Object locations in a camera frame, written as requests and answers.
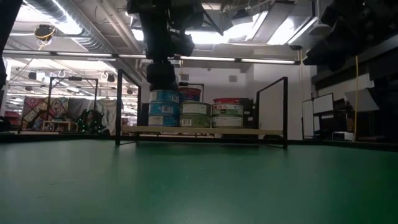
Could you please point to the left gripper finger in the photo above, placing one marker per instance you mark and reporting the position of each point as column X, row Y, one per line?
column 161, row 72

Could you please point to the Bumble Bee light tuna can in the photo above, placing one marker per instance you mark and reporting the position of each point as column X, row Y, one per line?
column 227, row 110

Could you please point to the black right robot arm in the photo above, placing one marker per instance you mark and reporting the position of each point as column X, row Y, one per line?
column 373, row 18

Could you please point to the grey angled panel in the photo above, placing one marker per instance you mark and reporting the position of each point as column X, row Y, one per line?
column 362, row 101

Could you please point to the white hanging sheet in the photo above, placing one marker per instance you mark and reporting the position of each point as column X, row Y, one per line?
column 109, row 112

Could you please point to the long ceiling light bar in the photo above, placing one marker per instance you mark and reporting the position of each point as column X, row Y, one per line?
column 242, row 59
column 77, row 54

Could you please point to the black computer with green fans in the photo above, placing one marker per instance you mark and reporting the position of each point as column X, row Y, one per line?
column 90, row 121

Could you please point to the small white device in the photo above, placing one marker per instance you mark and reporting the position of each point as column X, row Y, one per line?
column 342, row 135

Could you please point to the small wooden bench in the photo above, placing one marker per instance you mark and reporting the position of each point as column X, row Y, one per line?
column 56, row 123

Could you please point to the colourful patchwork fabric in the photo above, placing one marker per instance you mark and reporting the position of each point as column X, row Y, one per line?
column 40, row 109

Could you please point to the green table mat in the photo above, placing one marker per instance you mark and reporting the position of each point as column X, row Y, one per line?
column 199, row 193

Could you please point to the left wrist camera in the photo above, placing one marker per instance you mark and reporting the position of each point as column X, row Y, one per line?
column 183, row 44

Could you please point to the white wall board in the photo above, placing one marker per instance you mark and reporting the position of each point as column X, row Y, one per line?
column 308, row 115
column 323, row 103

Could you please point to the grey wall vent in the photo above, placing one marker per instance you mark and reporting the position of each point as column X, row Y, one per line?
column 233, row 78

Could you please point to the silver ventilation duct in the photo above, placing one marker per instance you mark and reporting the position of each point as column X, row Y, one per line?
column 77, row 28

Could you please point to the wooden shelf with black frame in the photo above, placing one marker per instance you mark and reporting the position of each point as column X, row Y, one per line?
column 217, row 131

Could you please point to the black aluminium table frame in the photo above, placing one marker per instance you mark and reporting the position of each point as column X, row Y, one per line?
column 46, row 137

